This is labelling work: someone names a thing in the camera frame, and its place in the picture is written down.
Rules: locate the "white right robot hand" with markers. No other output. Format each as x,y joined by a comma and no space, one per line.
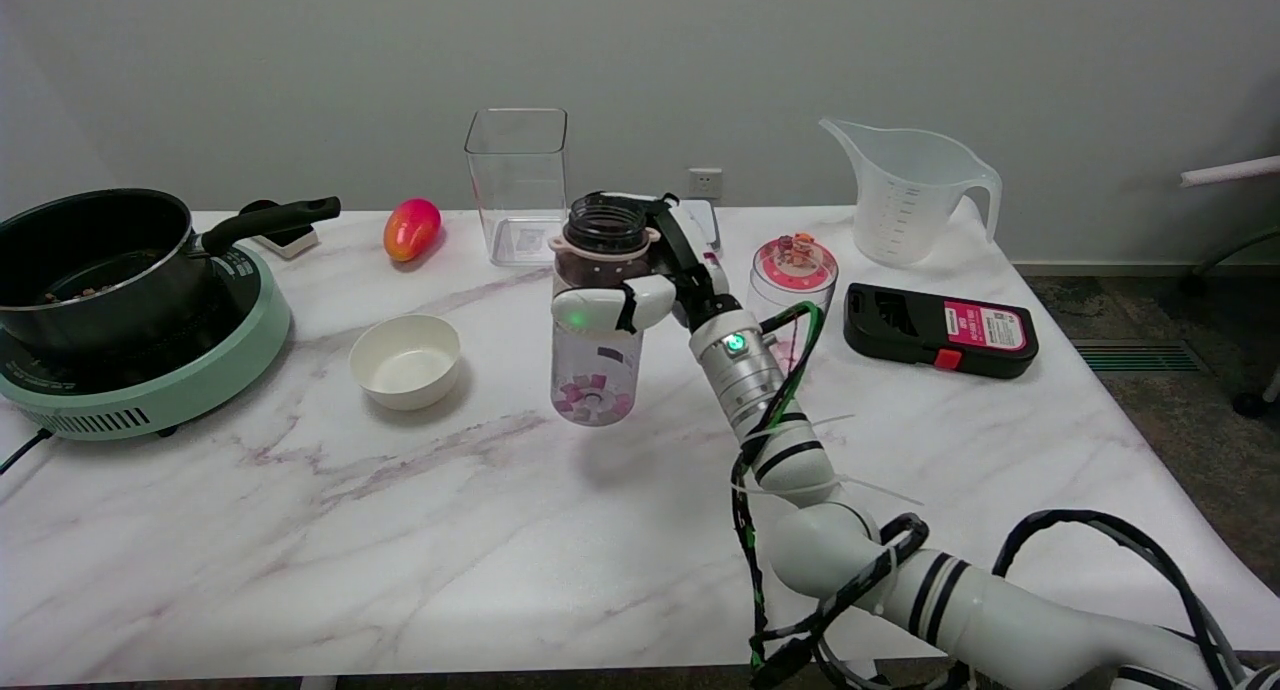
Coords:
610,308

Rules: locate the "clear bottle with pink sleeve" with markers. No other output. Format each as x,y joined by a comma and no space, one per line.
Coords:
600,370

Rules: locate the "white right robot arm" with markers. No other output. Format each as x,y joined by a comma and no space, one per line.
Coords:
1000,620

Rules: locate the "grey white square lid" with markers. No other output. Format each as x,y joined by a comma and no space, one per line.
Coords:
708,225

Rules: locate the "clear square plastic container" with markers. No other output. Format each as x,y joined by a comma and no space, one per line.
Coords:
520,170

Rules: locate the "clear jar with pink lid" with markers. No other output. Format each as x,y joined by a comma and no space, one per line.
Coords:
795,275

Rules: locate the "white bowl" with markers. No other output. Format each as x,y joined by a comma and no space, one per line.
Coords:
405,365

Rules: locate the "red orange mango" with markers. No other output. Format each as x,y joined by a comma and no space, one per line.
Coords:
411,229

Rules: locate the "black device with pink label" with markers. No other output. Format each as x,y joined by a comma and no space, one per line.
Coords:
900,325

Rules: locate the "clear plastic measuring jug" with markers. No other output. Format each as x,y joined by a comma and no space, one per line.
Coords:
910,200

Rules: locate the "small white black device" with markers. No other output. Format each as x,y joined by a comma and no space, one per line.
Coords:
295,242

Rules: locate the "green induction cooker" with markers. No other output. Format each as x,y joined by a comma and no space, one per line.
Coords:
200,390

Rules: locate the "white table leg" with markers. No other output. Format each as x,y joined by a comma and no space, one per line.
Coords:
318,683

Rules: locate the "floor vent grille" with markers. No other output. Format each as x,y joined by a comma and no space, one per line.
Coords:
1140,357

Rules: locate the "white pipe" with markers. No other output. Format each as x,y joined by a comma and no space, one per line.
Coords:
1230,170

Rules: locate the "white wall socket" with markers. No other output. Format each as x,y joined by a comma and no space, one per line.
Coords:
705,182

